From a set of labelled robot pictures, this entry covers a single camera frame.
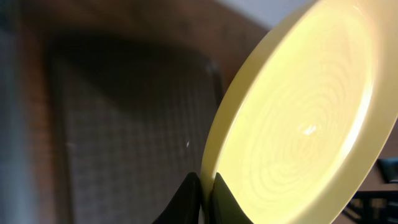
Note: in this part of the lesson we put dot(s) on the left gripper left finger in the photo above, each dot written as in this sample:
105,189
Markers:
185,205

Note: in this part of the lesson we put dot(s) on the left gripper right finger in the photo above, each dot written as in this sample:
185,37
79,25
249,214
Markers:
223,207

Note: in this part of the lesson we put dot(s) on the yellow plate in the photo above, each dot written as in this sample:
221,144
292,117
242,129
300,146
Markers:
308,112

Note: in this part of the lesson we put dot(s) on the dark brown serving tray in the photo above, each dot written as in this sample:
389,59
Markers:
132,119

